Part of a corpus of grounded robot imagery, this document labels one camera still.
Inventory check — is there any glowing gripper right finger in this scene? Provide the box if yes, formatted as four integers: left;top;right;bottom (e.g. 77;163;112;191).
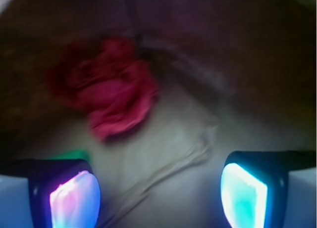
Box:
220;150;317;228

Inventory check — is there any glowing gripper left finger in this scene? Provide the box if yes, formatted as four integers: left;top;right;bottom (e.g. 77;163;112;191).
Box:
0;159;101;228

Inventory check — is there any red paper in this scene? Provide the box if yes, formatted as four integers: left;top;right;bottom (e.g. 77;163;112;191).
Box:
47;37;159;141

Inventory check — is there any green rectangular block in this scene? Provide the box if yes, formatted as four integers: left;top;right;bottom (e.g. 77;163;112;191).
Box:
48;149;90;163

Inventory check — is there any brown paper bag tray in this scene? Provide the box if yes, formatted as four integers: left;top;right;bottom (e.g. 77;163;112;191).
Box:
0;0;317;228

